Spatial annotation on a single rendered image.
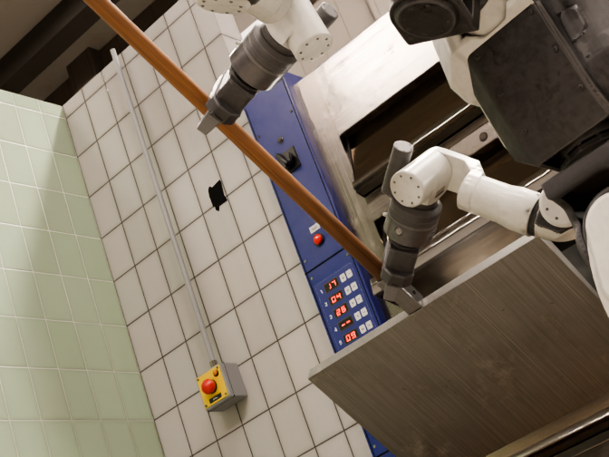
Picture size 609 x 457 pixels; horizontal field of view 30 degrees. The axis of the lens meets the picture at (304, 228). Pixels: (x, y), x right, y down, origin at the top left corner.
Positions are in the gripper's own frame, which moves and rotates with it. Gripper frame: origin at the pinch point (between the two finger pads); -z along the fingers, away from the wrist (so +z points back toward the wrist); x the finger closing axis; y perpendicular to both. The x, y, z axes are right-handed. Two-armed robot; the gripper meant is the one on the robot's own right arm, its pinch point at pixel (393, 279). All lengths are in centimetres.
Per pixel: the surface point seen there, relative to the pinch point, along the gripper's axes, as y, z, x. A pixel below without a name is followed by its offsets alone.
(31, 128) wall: 109, -73, 125
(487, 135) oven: -18, -7, 72
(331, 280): 9, -53, 62
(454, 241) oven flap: -15, -19, 44
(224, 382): 30, -87, 53
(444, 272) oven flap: -15, -31, 47
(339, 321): 5, -58, 54
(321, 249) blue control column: 13, -49, 69
